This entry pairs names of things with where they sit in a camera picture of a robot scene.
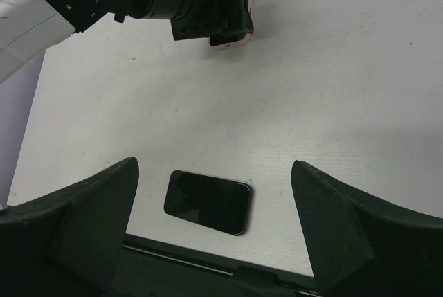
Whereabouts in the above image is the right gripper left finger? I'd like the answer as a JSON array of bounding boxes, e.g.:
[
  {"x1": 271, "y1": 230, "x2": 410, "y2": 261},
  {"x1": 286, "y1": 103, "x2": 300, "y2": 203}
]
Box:
[{"x1": 1, "y1": 157, "x2": 139, "y2": 296}]

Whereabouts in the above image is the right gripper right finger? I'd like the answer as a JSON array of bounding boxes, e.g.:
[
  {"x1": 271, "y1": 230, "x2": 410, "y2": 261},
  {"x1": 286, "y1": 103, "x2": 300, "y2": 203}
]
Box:
[{"x1": 291, "y1": 161, "x2": 442, "y2": 296}]

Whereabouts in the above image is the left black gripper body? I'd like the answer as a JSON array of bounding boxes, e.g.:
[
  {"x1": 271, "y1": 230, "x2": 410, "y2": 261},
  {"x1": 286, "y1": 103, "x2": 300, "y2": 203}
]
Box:
[{"x1": 169, "y1": 0, "x2": 255, "y2": 42}]

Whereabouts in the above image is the black phone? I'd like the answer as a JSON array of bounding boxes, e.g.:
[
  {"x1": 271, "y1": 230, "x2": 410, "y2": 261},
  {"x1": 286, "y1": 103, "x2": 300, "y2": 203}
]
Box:
[{"x1": 163, "y1": 170, "x2": 253, "y2": 236}]

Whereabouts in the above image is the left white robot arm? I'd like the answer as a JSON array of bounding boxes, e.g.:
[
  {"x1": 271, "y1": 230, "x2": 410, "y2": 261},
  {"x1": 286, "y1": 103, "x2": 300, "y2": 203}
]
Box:
[{"x1": 1, "y1": 0, "x2": 254, "y2": 80}]

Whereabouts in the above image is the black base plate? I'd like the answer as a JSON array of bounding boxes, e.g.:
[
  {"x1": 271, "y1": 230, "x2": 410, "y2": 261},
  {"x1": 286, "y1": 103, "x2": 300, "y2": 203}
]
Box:
[{"x1": 110, "y1": 235, "x2": 319, "y2": 296}]

